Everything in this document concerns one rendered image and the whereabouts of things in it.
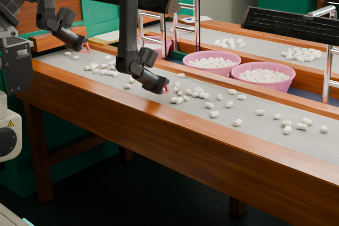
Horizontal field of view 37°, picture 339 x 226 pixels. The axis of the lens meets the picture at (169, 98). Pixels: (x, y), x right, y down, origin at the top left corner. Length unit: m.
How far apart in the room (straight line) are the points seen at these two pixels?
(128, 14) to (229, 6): 3.46
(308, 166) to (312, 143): 0.20
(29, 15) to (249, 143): 1.38
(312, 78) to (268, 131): 0.57
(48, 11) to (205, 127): 0.80
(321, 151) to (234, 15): 3.76
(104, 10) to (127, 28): 1.05
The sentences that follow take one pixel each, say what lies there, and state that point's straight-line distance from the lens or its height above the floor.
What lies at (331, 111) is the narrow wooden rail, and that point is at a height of 0.76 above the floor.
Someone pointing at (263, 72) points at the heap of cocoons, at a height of 0.74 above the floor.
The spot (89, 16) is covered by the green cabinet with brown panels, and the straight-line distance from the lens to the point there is 2.74.
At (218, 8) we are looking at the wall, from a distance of 5.04.
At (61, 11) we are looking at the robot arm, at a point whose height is 1.05.
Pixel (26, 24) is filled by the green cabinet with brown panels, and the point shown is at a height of 0.92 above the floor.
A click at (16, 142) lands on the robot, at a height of 0.70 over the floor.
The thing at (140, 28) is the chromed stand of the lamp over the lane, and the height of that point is 0.89.
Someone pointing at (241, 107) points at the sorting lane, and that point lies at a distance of 1.88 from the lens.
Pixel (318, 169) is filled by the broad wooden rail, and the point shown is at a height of 0.76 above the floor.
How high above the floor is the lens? 1.49
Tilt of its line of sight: 22 degrees down
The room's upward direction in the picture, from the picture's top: 2 degrees counter-clockwise
